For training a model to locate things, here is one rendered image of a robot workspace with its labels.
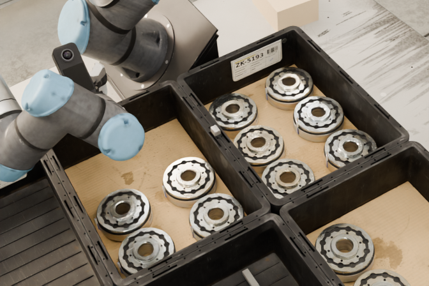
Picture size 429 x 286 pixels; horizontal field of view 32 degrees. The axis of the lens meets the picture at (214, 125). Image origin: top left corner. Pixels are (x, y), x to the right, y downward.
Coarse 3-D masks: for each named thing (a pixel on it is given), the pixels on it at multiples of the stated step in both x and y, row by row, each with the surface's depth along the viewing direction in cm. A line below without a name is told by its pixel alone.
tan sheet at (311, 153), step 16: (256, 96) 160; (272, 112) 157; (288, 112) 156; (288, 128) 153; (352, 128) 151; (288, 144) 150; (304, 144) 150; (320, 144) 149; (304, 160) 147; (320, 160) 147; (320, 176) 144
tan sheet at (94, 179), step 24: (144, 144) 154; (168, 144) 154; (192, 144) 153; (72, 168) 152; (96, 168) 151; (120, 168) 151; (144, 168) 150; (96, 192) 147; (144, 192) 146; (216, 192) 144; (168, 216) 141; (192, 240) 137
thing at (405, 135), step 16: (288, 32) 159; (304, 32) 158; (240, 48) 157; (320, 48) 154; (208, 64) 154; (336, 64) 150; (352, 80) 147; (192, 96) 148; (368, 96) 143; (208, 112) 145; (384, 112) 140; (400, 128) 137; (400, 144) 134; (240, 160) 136; (368, 160) 133; (256, 176) 133; (336, 176) 131; (304, 192) 129; (272, 208) 129
